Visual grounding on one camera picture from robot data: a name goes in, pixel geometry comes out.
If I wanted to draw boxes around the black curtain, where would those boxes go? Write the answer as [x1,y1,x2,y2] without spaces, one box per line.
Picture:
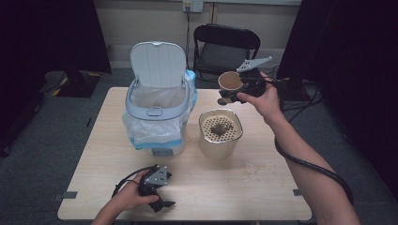
[0,0,113,158]
[276,0,398,201]

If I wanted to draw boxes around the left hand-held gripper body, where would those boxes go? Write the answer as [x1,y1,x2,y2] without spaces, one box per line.
[139,164,173,198]

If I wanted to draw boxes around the white grey lidded trash bin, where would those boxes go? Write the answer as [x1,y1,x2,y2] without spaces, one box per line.
[125,40,197,158]

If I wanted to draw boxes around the black wall socket cable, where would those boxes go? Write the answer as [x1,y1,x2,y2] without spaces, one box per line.
[185,6,191,71]

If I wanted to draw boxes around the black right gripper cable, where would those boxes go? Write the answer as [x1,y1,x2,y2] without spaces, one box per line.
[266,77,355,206]

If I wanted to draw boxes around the white wall socket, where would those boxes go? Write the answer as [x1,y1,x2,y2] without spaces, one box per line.
[182,0,205,14]

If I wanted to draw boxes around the translucent blue-edged bin liner bag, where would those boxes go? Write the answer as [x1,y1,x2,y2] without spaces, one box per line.
[121,69,199,152]

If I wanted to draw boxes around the person's left hand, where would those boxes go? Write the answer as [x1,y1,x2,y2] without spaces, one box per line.
[113,178,160,214]

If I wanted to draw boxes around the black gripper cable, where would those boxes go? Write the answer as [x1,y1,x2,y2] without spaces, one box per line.
[111,164,158,199]
[266,77,355,206]

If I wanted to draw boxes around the person's right hand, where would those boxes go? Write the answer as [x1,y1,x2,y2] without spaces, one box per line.
[237,72,283,125]

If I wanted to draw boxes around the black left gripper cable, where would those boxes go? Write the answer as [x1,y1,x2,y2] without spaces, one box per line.
[111,164,158,199]

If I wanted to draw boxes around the black floor cables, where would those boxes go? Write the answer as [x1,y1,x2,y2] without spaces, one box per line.
[259,65,324,129]

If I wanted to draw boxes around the beige bucket with perforated strainer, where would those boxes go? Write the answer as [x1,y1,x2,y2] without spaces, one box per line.
[198,108,244,159]

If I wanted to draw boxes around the spilled liquid drops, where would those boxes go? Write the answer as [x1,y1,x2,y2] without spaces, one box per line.
[238,160,284,187]

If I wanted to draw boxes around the brown paper cup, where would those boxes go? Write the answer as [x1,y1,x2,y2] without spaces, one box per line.
[217,70,245,98]

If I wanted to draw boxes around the black folding chair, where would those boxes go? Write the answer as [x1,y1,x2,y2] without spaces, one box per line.
[192,22,261,90]

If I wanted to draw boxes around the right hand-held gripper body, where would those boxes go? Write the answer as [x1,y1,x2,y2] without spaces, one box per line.
[237,56,273,98]

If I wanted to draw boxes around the wet tea leaves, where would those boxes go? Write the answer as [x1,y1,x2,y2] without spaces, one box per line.
[209,120,235,137]

